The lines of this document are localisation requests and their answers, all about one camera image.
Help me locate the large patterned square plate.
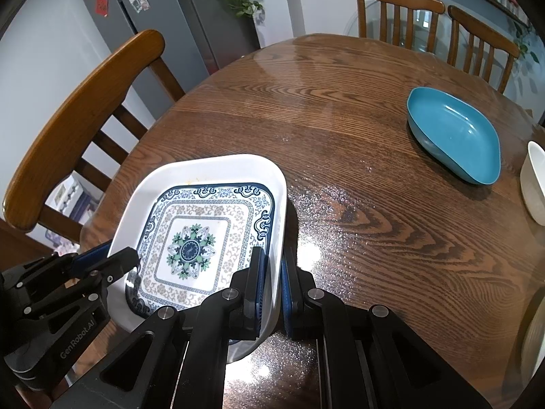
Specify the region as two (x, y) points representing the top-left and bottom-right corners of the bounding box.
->
(107, 154), (287, 362)

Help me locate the right green vine plant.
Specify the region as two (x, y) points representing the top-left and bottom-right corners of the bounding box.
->
(509, 19), (541, 76)

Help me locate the back right wooden chair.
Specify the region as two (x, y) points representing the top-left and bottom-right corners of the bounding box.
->
(447, 5), (520, 93)

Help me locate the grey refrigerator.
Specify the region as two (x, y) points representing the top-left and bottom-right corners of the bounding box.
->
(83, 0), (260, 92)

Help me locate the wooden chair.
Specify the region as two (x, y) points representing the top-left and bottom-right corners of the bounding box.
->
(447, 5), (520, 93)
(357, 0), (446, 54)
(3, 30), (185, 243)

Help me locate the medium white bowl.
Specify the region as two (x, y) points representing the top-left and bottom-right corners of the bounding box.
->
(520, 140), (545, 226)

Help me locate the large white bowl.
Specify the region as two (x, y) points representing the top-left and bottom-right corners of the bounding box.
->
(520, 286), (544, 388)

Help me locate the back left wooden chair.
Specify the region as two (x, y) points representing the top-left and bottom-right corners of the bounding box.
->
(357, 0), (446, 54)

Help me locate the blue oval dish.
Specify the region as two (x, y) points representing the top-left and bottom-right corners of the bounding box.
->
(406, 87), (502, 186)

